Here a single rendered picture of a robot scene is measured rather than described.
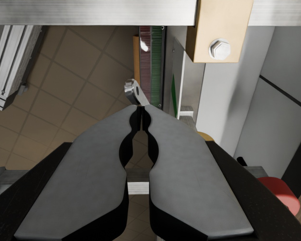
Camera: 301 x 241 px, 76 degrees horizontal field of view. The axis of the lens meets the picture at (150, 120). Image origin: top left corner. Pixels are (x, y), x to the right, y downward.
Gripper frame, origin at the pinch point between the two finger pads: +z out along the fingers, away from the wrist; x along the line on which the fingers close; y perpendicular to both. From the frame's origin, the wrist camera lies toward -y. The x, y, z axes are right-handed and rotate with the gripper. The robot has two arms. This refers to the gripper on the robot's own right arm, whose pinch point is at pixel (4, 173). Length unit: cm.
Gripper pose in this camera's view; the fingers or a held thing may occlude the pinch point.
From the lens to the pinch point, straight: 42.8
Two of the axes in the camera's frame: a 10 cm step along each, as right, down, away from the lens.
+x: -0.1, 8.4, 5.4
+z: -0.3, -5.4, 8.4
